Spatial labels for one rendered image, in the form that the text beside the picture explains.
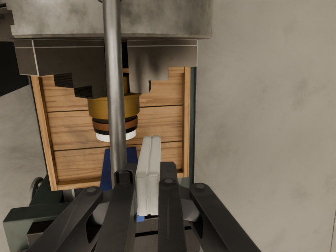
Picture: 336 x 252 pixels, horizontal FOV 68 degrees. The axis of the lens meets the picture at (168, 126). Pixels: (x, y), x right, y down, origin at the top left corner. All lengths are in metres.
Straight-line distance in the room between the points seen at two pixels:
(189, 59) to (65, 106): 0.36
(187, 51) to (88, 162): 0.42
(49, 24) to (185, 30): 0.14
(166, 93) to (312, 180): 1.82
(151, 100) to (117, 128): 0.45
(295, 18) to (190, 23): 1.57
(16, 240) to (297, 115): 1.75
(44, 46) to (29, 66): 0.03
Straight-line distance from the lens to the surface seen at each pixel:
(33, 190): 0.92
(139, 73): 0.39
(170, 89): 0.63
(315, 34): 1.94
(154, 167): 0.16
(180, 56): 0.39
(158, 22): 0.27
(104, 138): 0.42
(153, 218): 0.68
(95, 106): 0.40
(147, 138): 0.21
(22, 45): 0.33
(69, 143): 0.67
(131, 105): 0.40
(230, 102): 1.68
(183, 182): 1.15
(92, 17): 0.26
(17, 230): 0.77
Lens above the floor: 1.50
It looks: 70 degrees down
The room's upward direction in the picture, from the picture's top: 149 degrees clockwise
